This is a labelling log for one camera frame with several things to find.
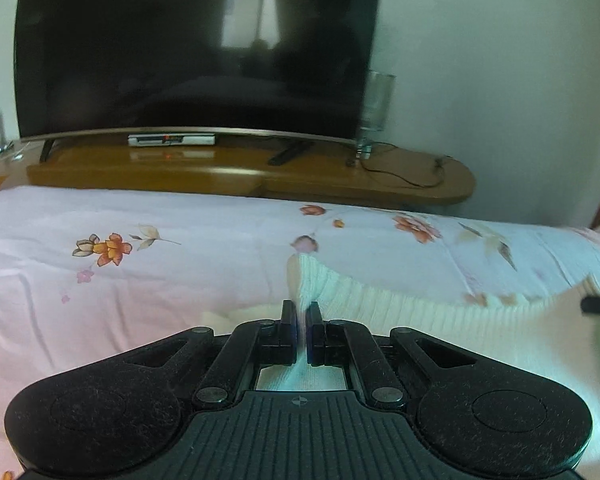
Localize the silver set-top box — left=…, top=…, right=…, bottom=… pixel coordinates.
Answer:
left=127, top=133, right=216, bottom=147

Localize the glass table lamp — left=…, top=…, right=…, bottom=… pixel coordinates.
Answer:
left=352, top=71, right=397, bottom=161

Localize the pink floral bedsheet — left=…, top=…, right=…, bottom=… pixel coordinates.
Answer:
left=0, top=185, right=600, bottom=480

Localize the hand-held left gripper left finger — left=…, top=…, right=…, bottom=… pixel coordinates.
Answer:
left=122, top=300, right=299, bottom=408

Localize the wooden television stand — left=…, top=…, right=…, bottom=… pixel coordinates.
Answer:
left=0, top=136, right=477, bottom=207

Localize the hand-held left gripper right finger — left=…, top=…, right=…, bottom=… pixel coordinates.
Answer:
left=306, top=301, right=476, bottom=407

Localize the black curved television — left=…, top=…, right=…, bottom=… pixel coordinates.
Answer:
left=12, top=0, right=385, bottom=166

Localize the white knit sweater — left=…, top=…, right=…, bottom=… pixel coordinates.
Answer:
left=200, top=252, right=600, bottom=466

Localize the black power cable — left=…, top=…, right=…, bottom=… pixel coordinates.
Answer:
left=347, top=142, right=455, bottom=189

